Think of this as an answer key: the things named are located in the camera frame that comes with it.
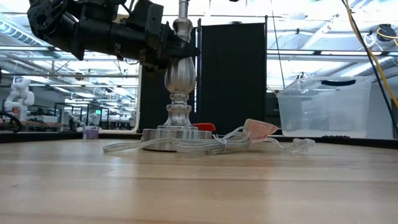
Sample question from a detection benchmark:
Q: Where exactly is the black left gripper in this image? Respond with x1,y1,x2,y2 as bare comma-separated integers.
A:
124,0,201,70

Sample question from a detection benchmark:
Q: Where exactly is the silver table lamp base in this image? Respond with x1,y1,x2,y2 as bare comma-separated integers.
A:
142,0,213,152

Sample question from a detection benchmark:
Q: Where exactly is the black partition panel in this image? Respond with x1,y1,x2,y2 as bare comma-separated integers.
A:
138,23,200,134
198,21,268,135

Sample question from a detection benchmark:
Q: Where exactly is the red stapler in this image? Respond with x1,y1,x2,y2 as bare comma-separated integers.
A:
192,123,216,133

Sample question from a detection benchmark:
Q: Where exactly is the clear plastic storage bin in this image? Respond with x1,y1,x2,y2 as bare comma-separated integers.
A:
276,76,373,139

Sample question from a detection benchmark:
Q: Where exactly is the thin black hanging cable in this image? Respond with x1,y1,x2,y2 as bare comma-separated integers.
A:
270,0,285,93

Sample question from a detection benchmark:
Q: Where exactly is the clear lamp power cord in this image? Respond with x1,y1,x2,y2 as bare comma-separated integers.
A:
102,126,315,156

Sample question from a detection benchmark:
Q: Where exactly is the pink cord warning tag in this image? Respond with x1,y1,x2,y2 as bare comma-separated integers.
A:
244,118,279,142

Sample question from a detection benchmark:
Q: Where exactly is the black aluminium table frame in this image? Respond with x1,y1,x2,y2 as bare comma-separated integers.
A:
0,132,398,149

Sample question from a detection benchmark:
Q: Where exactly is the black cable loop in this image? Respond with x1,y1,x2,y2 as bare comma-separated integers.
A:
0,111,23,134

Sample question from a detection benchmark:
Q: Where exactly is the yellow hanging cable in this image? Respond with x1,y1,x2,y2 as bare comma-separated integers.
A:
344,0,398,108

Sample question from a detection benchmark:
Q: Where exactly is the black ceiling cable reel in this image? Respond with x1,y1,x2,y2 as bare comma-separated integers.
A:
374,23,398,43

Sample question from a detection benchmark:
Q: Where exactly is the black hanging cable with foot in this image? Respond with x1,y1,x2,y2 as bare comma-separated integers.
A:
341,0,398,135

